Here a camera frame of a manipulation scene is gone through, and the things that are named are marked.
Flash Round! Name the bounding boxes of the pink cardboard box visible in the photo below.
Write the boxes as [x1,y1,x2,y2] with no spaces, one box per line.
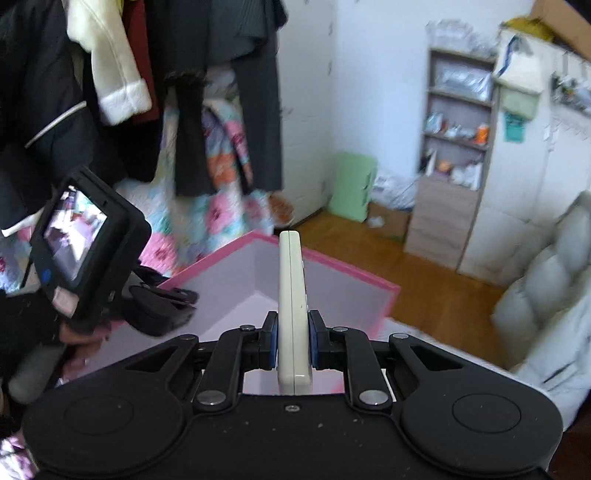
[60,231,402,396]

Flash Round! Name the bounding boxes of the green cloth bag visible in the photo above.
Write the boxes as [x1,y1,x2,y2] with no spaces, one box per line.
[501,88,542,121]

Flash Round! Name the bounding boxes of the orange patterned bag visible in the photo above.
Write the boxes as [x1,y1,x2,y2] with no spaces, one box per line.
[271,191,297,223]

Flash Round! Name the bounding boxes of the green folding table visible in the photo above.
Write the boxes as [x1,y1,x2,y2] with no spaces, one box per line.
[328,152,378,223]

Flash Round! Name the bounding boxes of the clear plastic packaging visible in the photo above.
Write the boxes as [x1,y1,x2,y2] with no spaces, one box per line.
[425,18,498,59]

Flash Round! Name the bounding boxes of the white fleece garment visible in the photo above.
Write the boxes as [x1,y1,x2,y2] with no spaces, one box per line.
[67,0,153,126]

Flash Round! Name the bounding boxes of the white door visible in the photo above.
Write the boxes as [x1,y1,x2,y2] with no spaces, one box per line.
[276,0,340,224]

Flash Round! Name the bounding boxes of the black jacket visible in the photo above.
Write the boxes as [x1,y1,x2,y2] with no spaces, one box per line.
[0,0,127,232]

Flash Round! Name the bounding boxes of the white wardrobe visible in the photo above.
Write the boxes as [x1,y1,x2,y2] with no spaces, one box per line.
[456,25,591,288]

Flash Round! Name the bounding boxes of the white paper packs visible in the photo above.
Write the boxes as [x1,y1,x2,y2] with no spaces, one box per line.
[372,173,419,209]

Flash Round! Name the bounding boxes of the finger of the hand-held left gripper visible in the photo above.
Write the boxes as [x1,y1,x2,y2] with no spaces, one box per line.
[128,285,200,336]

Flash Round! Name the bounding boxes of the wooden shelf unit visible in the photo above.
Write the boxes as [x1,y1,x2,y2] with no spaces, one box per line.
[404,46,502,269]

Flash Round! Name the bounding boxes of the white tote bag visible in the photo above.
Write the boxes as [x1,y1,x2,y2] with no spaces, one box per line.
[492,28,546,94]

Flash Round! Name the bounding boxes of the floral quilt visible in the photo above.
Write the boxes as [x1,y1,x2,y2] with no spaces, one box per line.
[0,92,296,296]

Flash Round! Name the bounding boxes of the yellow bag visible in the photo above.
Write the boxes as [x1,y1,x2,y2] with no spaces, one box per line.
[503,16,555,41]

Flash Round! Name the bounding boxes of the black frilled sleeve garment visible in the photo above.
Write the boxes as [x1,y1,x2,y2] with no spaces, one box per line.
[163,69,217,198]

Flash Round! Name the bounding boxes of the grey coat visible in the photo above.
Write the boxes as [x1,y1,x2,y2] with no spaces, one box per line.
[203,0,289,195]

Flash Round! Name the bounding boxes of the teal card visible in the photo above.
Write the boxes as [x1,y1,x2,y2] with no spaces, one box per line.
[503,113,527,143]

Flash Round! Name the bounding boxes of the large cardboard box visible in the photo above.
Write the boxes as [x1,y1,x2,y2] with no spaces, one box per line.
[530,0,591,62]

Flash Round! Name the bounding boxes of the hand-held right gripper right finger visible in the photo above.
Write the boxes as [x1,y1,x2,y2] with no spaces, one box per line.
[308,310,465,411]

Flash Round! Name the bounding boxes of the large cream remote control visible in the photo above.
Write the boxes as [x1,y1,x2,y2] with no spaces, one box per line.
[277,231,314,396]

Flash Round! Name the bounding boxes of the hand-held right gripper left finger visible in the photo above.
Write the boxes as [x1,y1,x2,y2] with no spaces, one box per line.
[124,311,280,414]

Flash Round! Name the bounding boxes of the pale puffer jacket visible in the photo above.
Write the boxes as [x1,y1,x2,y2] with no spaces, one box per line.
[490,189,591,418]

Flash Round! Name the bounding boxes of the person's left hand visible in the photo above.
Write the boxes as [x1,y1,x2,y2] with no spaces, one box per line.
[58,323,114,377]

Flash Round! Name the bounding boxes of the red garment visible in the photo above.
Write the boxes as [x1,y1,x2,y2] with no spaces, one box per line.
[121,0,161,124]

